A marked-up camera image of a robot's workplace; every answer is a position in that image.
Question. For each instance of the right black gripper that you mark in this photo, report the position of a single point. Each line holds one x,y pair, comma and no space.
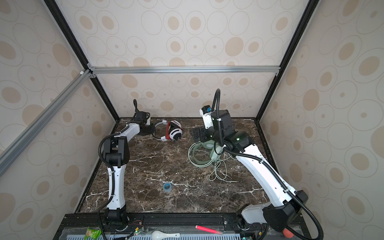
201,129

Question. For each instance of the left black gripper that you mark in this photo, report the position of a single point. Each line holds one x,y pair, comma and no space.
152,130

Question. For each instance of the mint green headphones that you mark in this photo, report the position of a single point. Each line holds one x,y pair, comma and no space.
202,155

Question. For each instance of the white black headphones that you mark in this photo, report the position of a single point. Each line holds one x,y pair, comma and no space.
174,131

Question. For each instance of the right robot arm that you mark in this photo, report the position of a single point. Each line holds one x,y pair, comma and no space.
285,203

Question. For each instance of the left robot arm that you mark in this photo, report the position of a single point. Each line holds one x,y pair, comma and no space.
115,154

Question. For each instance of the small blue tape roll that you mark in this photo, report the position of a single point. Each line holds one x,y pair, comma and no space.
167,187

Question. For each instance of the pink marker pen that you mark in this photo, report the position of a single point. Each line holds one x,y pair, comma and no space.
208,230

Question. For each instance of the white plastic spoon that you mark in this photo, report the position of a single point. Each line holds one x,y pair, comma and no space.
158,235

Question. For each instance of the green snack packet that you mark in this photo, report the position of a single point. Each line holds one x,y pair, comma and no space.
92,234

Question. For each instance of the red ball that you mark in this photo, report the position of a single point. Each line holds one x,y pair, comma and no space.
288,234

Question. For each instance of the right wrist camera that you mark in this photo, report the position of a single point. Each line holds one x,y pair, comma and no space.
205,112

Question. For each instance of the horizontal aluminium rail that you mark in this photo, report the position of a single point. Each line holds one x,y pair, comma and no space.
185,70

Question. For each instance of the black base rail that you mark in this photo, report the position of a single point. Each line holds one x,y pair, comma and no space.
223,221

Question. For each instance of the left diagonal aluminium rail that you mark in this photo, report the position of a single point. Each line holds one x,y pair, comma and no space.
25,138

